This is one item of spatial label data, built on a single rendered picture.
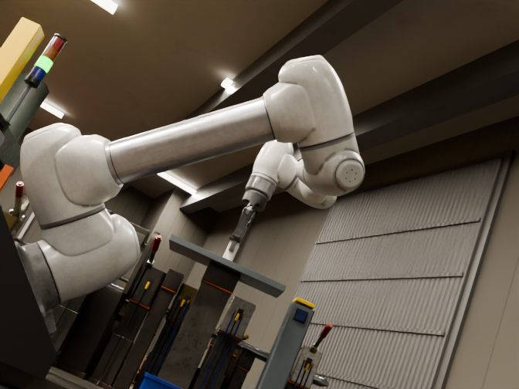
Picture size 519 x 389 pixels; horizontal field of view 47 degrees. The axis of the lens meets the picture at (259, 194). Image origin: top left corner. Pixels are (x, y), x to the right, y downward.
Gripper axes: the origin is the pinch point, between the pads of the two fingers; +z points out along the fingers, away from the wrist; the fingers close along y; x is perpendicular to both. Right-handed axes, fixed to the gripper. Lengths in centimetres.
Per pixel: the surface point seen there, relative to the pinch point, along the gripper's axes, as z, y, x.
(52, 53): -76, 84, 130
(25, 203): 10, 12, 70
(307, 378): 23.1, 15.6, -37.0
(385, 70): -249, 244, -31
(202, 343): 28.0, -2.8, -4.0
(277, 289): 5.3, -4.8, -17.4
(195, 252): 5.4, -6.5, 8.7
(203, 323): 22.8, -3.0, -1.8
